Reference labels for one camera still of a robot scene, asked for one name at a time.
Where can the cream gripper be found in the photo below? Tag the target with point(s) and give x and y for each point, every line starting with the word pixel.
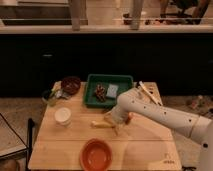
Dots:
pixel 108 118

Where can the yellow banana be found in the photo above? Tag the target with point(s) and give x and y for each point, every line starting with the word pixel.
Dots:
pixel 101 124

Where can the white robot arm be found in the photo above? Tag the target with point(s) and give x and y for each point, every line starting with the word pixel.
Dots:
pixel 197 128

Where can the orange red bowl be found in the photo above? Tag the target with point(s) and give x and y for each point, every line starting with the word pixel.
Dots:
pixel 96 155

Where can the dark red bowl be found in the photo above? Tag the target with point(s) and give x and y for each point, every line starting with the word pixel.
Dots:
pixel 71 84

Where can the blue sponge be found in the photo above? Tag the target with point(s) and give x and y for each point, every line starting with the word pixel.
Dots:
pixel 112 91

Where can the brown pine cone object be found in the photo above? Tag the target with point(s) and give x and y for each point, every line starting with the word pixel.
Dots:
pixel 100 93

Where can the wooden folding table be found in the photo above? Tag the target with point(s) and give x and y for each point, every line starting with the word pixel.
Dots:
pixel 143 145

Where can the white cup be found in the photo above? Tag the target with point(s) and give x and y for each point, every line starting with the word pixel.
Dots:
pixel 63 116

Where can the black chair frame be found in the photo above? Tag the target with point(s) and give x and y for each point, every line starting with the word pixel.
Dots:
pixel 28 143

